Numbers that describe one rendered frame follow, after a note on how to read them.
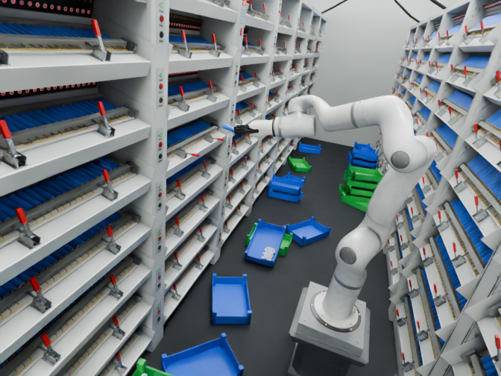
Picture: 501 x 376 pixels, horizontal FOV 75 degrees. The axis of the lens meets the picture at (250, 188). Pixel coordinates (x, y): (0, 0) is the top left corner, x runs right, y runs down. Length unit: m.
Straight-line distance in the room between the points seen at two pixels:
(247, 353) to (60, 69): 1.40
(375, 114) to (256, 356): 1.20
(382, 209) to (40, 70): 1.02
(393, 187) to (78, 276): 1.00
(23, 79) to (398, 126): 0.95
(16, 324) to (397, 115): 1.16
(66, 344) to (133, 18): 0.96
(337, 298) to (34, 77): 1.21
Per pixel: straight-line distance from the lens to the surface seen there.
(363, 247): 1.22
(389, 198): 1.17
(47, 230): 0.93
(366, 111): 1.15
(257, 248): 2.29
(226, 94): 1.73
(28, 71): 0.78
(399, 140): 1.07
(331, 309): 1.47
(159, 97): 1.13
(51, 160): 0.84
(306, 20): 3.76
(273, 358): 1.75
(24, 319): 1.00
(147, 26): 1.08
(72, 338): 1.19
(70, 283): 1.07
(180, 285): 1.87
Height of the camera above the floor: 1.36
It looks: 25 degrees down
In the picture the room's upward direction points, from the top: 8 degrees clockwise
